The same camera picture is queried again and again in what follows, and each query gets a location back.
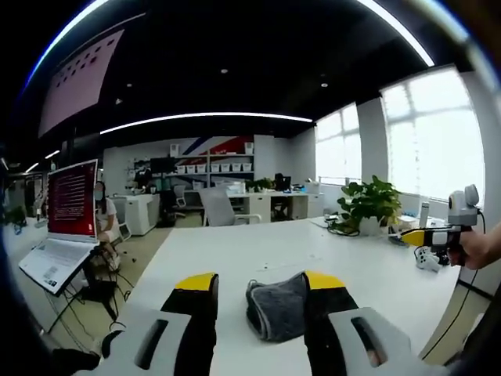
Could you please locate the small green plant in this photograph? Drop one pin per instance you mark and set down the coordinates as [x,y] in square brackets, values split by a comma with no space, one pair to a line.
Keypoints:
[260,184]

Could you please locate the white game controller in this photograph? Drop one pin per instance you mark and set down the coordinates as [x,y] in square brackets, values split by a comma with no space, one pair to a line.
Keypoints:
[426,260]

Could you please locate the white wall shelf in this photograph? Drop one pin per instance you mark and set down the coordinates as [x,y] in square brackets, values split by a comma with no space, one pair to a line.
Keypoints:
[231,158]

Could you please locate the row of white storage bins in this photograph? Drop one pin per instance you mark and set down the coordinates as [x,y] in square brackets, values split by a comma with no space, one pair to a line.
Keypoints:
[215,168]

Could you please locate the pink ceiling screen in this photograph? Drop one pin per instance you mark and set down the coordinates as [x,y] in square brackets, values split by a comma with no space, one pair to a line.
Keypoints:
[80,78]

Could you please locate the white cabinet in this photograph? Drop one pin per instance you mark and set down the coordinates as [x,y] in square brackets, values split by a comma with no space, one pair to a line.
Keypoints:
[137,213]

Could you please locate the black laptop stand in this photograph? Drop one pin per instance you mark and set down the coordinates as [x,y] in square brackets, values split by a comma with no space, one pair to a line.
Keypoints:
[99,282]

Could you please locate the long ceiling light strip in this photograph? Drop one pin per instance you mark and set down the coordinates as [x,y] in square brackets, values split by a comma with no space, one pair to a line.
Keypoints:
[203,118]

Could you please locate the white laptop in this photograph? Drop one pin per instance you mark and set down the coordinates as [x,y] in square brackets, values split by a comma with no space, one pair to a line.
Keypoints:
[72,203]

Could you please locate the black office chair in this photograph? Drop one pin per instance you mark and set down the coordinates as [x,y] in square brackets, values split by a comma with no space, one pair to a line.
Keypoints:
[170,201]

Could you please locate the person's right hand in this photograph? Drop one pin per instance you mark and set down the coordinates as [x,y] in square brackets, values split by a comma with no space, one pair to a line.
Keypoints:
[483,246]

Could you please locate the grey towel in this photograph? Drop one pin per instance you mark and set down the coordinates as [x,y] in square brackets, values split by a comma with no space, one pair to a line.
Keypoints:
[280,309]

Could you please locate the grey office chair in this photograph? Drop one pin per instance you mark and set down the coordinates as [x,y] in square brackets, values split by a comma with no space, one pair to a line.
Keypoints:
[217,207]

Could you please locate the narrow window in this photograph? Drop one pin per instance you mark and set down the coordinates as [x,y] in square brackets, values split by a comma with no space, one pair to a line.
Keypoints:
[337,145]

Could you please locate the large window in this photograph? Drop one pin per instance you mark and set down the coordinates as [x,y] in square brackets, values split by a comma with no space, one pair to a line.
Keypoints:
[434,137]

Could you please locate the black monitor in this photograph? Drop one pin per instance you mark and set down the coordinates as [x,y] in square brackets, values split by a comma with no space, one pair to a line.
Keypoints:
[162,165]

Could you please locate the white office desk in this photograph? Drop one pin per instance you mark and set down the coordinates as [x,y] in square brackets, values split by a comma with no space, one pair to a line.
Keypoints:
[274,203]

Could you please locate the green potted plant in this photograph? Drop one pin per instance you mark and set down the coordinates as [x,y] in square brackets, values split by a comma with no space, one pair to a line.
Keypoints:
[372,199]

